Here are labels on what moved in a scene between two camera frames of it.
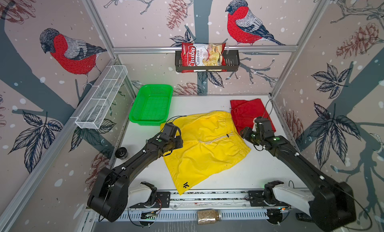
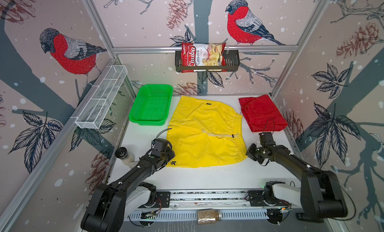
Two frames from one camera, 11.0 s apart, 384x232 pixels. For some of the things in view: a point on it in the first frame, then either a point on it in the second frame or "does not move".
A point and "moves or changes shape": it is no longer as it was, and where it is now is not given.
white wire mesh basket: [93, 114] does not move
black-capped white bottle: [121, 153] does not move
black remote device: [303, 217] does not move
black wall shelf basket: [232, 62] does not move
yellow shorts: [211, 143] moves or changes shape
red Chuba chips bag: [202, 57] does not move
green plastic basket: [151, 105] does not move
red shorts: [244, 112] moves or changes shape
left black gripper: [180, 141] to [171, 153]
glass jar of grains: [204, 217] does not move
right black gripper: [245, 132] to [249, 153]
